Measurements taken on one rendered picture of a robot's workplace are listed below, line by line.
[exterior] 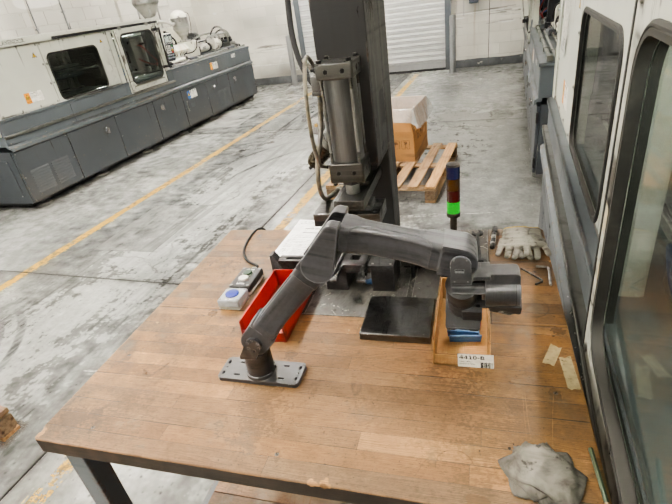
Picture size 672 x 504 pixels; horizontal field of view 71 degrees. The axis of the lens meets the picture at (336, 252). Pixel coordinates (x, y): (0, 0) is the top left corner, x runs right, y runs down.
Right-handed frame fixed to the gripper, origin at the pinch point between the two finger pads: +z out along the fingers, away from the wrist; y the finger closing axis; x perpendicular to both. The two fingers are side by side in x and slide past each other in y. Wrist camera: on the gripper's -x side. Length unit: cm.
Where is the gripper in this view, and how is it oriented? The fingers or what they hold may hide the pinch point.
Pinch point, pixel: (464, 317)
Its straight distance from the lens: 105.1
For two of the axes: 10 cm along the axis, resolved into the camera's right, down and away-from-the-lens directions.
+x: -9.6, -0.1, 2.9
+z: 2.6, 4.3, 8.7
